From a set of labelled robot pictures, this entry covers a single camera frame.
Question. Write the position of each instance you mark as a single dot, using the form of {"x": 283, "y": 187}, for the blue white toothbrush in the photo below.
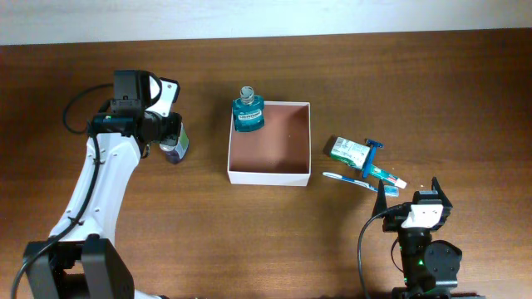
{"x": 391, "y": 191}

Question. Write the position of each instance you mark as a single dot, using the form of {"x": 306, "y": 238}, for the green toothpaste tube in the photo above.
{"x": 387, "y": 177}

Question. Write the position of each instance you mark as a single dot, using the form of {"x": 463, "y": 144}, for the blue disposable razor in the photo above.
{"x": 374, "y": 146}

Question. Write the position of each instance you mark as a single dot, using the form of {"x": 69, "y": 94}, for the teal mouthwash bottle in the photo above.
{"x": 248, "y": 111}

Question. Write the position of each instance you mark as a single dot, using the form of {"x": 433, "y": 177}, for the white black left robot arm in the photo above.
{"x": 79, "y": 257}

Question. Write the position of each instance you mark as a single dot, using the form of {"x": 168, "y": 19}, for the white square cardboard box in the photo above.
{"x": 279, "y": 154}

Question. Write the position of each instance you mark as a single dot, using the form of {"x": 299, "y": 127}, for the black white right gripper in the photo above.
{"x": 394, "y": 219}

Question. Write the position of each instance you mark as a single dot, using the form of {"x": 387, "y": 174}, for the green white soap packet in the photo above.
{"x": 349, "y": 152}

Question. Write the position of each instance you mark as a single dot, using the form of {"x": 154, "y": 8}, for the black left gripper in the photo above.
{"x": 173, "y": 120}

